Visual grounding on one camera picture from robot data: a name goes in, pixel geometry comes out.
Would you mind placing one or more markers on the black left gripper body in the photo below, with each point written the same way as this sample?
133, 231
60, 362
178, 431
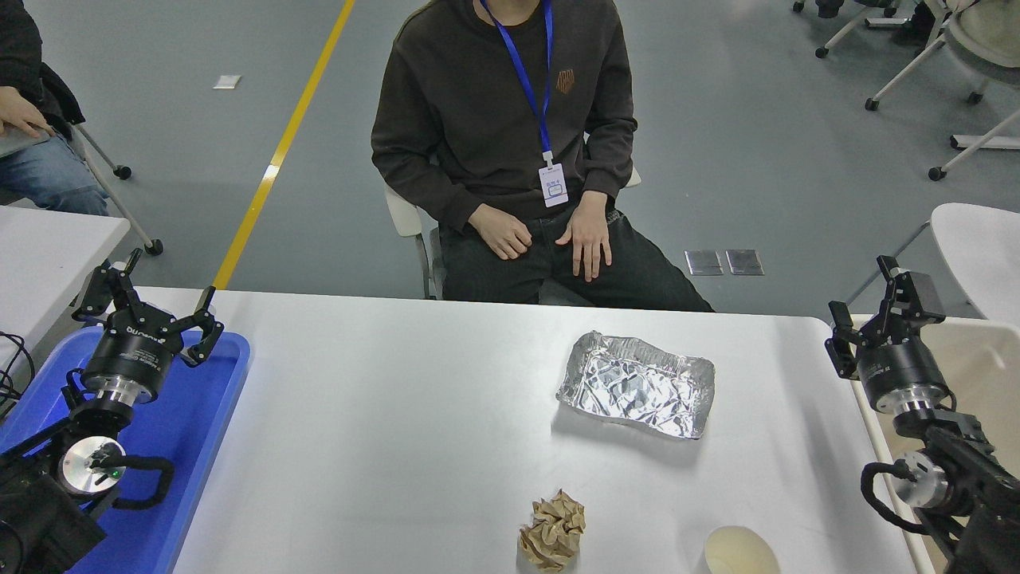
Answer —
131, 351

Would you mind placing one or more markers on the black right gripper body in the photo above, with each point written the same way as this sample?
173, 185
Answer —
904, 367

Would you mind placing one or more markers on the silver foil tray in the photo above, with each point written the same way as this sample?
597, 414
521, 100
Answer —
637, 387

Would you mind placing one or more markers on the white paper cup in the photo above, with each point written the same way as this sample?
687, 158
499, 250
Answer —
737, 554

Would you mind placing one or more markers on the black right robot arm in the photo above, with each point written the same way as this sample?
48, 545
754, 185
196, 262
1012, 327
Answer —
980, 470

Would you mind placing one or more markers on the person's left hand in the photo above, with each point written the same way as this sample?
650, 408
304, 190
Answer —
22, 112
590, 235

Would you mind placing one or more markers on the person's right hand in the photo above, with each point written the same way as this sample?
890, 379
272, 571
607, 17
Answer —
502, 235

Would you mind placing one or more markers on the grey wheeled chair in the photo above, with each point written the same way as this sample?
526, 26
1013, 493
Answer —
154, 247

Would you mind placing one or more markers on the white round-seat chair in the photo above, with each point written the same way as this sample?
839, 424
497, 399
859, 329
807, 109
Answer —
980, 255

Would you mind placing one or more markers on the large pale plastic bin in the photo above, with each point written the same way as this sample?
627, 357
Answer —
984, 367

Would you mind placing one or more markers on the blue plastic tray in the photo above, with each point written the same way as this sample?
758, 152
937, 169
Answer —
191, 414

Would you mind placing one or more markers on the white side table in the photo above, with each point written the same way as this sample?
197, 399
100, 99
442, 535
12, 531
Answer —
48, 255

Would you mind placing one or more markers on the silver floor socket plate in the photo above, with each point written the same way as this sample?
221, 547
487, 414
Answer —
704, 262
744, 262

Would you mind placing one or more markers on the person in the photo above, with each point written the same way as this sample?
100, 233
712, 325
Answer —
478, 104
48, 179

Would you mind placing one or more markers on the white chair legs with wheel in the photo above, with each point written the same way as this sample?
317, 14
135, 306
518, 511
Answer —
988, 142

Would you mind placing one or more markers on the white grey office chair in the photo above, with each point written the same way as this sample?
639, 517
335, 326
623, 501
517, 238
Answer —
402, 215

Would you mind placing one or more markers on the white paper scrap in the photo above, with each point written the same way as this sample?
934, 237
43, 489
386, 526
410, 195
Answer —
227, 81

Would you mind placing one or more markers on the white chair base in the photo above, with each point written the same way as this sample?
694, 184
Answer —
821, 53

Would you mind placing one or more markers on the white chair beige seat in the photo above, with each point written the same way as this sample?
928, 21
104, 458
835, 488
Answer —
988, 32

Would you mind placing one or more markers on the white badge card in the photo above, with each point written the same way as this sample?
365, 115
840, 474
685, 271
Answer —
554, 187

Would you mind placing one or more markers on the crumpled tan paper ball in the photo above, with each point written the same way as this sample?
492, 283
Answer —
554, 530

